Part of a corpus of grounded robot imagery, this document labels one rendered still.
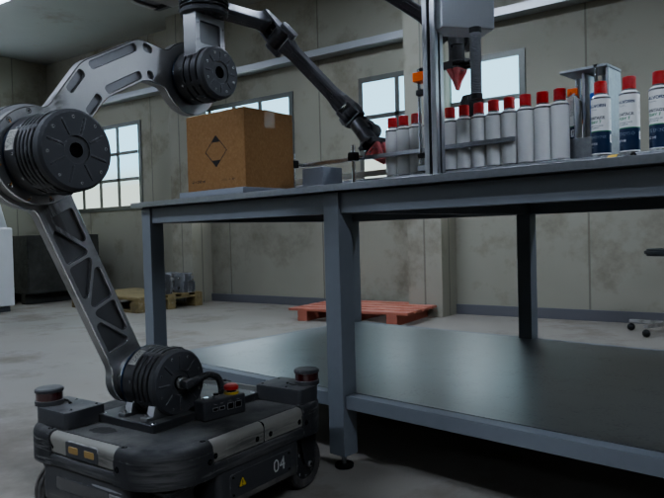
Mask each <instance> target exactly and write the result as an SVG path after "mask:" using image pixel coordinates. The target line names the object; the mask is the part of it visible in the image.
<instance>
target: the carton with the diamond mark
mask: <svg viewBox="0 0 664 498"><path fill-rule="evenodd" d="M186 122H187V152H188V184H189V192H198V191H208V190H217V189H227V188H236V187H260V188H283V189H288V188H294V185H293V150H292V115H286V114H281V113H275V112H272V111H267V110H259V109H254V108H248V107H240V108H235V109H230V110H225V111H220V112H215V113H210V114H205V115H200V116H195V117H190V118H186Z"/></svg>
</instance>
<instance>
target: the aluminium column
mask: <svg viewBox="0 0 664 498"><path fill-rule="evenodd" d="M421 9H422V51H423V94H424V136H425V175H433V174H443V173H446V151H445V108H444V64H443V34H441V33H438V32H437V31H436V2H435V0H421Z"/></svg>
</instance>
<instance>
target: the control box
mask: <svg viewBox="0 0 664 498"><path fill-rule="evenodd" d="M435 2H436V31H437V32H438V33H441V34H443V37H456V38H469V32H468V29H469V28H470V27H474V26H479V27H481V34H480V35H481V37H484V36H485V35H487V34H488V33H490V32H491V31H492V30H494V0H435Z"/></svg>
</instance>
